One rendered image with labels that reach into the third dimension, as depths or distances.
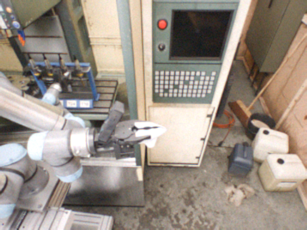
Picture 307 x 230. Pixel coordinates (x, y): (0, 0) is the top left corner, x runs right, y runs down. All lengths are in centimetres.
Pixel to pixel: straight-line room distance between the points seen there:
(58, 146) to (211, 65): 105
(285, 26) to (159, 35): 198
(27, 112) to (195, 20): 94
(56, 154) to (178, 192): 176
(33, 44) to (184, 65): 156
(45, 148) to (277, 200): 227
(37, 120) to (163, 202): 168
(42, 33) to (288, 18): 260
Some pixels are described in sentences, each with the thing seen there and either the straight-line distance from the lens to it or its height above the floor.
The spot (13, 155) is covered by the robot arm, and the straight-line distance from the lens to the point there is 88.
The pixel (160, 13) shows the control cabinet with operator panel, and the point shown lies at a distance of 119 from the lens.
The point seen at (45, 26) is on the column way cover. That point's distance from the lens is 220.
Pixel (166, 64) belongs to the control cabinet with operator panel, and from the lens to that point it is 130.
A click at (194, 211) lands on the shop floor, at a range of 215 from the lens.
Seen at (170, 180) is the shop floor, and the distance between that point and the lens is 225.
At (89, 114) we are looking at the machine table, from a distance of 171.
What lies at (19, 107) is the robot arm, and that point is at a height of 161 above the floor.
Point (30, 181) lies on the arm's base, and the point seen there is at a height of 124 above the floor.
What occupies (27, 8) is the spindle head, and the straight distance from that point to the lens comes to 161.
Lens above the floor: 198
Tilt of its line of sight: 45 degrees down
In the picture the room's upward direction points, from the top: straight up
